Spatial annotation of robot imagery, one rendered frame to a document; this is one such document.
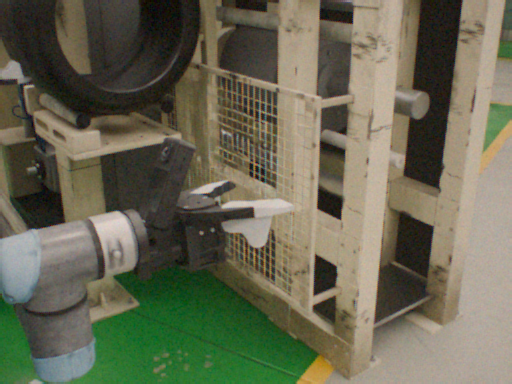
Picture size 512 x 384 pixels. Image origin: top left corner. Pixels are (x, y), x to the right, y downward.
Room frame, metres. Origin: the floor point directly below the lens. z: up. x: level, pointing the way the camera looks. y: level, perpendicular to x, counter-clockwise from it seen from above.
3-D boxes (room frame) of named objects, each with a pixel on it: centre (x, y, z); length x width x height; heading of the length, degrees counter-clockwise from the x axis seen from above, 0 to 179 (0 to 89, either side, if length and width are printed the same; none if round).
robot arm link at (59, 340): (0.61, 0.25, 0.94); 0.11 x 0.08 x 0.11; 33
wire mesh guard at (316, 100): (1.93, 0.10, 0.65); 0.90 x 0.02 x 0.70; 37
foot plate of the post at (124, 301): (2.10, 0.67, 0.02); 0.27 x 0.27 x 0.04; 37
